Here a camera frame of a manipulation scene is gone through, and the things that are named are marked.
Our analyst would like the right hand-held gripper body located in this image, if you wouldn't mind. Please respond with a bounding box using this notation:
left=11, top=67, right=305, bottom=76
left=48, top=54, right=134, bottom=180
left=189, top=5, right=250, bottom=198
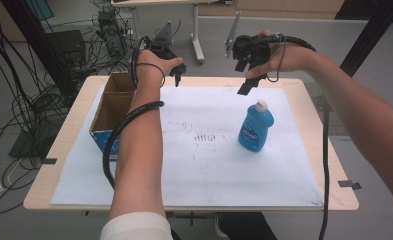
left=224, top=10, right=272, bottom=73

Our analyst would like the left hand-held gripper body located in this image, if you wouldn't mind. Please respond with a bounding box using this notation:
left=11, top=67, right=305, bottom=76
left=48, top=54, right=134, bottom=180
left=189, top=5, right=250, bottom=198
left=137, top=20, right=187, bottom=79

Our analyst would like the blue bottle with white cap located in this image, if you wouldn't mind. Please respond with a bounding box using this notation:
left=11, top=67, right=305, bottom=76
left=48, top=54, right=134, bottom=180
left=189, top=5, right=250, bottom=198
left=237, top=99, right=275, bottom=153

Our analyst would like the blue cardboard box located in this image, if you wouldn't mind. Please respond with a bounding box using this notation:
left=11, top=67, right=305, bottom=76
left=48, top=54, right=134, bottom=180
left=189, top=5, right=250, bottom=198
left=89, top=72, right=138, bottom=163

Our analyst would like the person's left hand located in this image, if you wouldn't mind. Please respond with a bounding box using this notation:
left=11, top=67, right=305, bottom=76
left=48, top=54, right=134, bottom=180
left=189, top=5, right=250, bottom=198
left=134, top=49, right=184, bottom=87

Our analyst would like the person's right hand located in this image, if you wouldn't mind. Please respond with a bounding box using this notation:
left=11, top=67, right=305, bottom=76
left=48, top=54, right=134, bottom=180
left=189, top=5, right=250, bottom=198
left=245, top=29, right=317, bottom=81

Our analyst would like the desk with white legs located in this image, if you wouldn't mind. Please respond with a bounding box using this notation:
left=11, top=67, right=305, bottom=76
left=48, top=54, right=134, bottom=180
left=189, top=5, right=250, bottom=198
left=110, top=0, right=233, bottom=65

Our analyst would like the computer tower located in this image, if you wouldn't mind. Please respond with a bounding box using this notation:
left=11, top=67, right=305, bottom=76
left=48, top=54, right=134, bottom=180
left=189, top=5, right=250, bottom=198
left=97, top=9, right=127, bottom=58

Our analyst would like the wooden cabinet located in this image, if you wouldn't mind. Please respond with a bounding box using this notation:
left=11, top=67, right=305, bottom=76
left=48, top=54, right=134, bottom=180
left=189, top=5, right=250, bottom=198
left=198, top=0, right=345, bottom=20

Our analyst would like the black equipment box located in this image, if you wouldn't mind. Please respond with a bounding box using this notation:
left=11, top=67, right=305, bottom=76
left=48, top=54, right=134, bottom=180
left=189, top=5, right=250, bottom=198
left=45, top=29, right=87, bottom=68

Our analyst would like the white sheet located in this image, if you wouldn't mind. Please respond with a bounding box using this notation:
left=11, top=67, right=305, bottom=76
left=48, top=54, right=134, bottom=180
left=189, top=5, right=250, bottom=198
left=50, top=84, right=324, bottom=208

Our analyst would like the black metal stand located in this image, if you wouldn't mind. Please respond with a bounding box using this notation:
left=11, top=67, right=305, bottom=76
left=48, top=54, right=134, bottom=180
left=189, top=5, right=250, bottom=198
left=313, top=0, right=393, bottom=113

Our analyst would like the person's leg in dark trousers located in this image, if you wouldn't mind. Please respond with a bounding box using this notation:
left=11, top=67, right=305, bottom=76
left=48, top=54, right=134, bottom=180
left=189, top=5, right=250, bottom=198
left=222, top=211, right=278, bottom=240

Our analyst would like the person's shoe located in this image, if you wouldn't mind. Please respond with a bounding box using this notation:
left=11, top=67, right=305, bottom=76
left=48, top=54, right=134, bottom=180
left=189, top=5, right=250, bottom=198
left=213, top=214, right=230, bottom=239

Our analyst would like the white sleeve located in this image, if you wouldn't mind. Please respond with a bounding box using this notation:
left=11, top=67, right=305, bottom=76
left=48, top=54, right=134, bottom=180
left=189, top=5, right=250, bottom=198
left=99, top=212, right=174, bottom=240

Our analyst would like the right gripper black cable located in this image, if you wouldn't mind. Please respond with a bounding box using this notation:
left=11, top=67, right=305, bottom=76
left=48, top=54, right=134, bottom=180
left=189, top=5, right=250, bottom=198
left=268, top=33, right=332, bottom=240

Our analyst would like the black metal post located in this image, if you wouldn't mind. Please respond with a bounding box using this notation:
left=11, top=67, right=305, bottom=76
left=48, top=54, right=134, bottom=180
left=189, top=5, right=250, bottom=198
left=0, top=0, right=77, bottom=101

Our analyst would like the tangle of black cables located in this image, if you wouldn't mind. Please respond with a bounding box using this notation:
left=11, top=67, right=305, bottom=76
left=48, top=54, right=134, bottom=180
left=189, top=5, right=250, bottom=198
left=0, top=0, right=138, bottom=216

